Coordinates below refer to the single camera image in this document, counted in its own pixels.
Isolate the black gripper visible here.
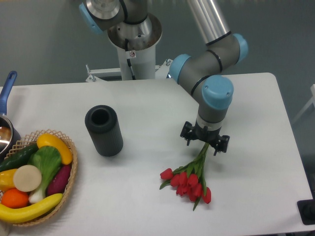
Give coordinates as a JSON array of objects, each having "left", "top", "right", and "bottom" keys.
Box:
[{"left": 180, "top": 121, "right": 230, "bottom": 156}]

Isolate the red tulip bouquet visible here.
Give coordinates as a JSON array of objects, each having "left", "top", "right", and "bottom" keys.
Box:
[{"left": 159, "top": 143, "right": 212, "bottom": 210}]

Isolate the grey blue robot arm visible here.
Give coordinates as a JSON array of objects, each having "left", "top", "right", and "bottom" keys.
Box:
[{"left": 79, "top": 0, "right": 249, "bottom": 153}]

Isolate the dark grey ribbed vase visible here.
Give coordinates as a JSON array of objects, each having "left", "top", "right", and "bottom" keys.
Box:
[{"left": 85, "top": 105, "right": 124, "bottom": 157}]

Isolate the black device at edge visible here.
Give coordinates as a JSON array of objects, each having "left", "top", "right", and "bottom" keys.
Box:
[{"left": 297, "top": 199, "right": 315, "bottom": 225}]

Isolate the purple sweet potato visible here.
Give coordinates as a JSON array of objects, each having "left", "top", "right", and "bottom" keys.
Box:
[{"left": 46, "top": 165, "right": 71, "bottom": 196}]

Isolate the green bok choy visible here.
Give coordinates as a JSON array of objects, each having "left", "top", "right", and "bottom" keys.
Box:
[{"left": 28, "top": 146, "right": 62, "bottom": 204}]

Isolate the woven wicker basket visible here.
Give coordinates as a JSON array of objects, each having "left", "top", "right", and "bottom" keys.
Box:
[{"left": 0, "top": 129, "right": 78, "bottom": 227}]

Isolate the beige round disc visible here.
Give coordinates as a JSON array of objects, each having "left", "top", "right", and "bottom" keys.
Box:
[{"left": 13, "top": 165, "right": 42, "bottom": 192}]

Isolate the green cucumber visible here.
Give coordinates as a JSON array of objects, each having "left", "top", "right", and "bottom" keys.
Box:
[{"left": 0, "top": 144, "right": 38, "bottom": 172}]

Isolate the yellow bell pepper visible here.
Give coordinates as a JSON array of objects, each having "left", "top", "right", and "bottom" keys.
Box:
[{"left": 0, "top": 169, "right": 17, "bottom": 192}]

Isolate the orange fruit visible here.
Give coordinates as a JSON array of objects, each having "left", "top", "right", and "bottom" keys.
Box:
[{"left": 1, "top": 188, "right": 29, "bottom": 208}]

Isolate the long yellow banana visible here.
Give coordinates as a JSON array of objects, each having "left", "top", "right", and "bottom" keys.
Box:
[{"left": 0, "top": 193, "right": 63, "bottom": 224}]

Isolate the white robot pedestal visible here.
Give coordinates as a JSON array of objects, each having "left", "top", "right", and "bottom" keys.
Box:
[{"left": 85, "top": 12, "right": 176, "bottom": 83}]

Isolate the white frame at right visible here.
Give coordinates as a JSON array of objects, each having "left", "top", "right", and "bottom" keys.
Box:
[{"left": 292, "top": 84, "right": 315, "bottom": 124}]

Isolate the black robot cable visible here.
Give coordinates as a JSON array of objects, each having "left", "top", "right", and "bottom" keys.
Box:
[{"left": 124, "top": 38, "right": 136, "bottom": 80}]

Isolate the blue handled saucepan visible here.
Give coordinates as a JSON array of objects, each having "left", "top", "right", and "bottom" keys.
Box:
[{"left": 0, "top": 71, "right": 21, "bottom": 162}]

